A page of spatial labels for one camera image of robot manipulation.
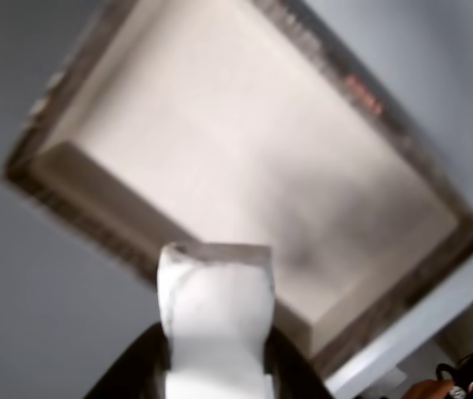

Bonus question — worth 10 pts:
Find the white block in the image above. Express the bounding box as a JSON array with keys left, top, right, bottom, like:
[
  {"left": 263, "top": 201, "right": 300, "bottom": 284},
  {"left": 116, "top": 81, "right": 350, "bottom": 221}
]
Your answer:
[{"left": 155, "top": 241, "right": 278, "bottom": 399}]

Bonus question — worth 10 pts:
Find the printed cardboard box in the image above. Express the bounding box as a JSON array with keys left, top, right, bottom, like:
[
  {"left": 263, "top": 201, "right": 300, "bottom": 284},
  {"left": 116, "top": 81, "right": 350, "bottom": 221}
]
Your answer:
[{"left": 0, "top": 0, "right": 473, "bottom": 376}]

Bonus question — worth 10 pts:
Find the person's hand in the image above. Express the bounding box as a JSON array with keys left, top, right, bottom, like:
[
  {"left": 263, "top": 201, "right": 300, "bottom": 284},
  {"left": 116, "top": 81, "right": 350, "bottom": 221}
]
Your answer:
[{"left": 403, "top": 378, "right": 456, "bottom": 399}]

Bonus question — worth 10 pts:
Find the gray table mat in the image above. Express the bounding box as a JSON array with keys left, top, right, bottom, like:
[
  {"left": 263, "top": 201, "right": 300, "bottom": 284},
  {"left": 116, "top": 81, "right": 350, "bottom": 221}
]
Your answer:
[{"left": 0, "top": 0, "right": 171, "bottom": 399}]

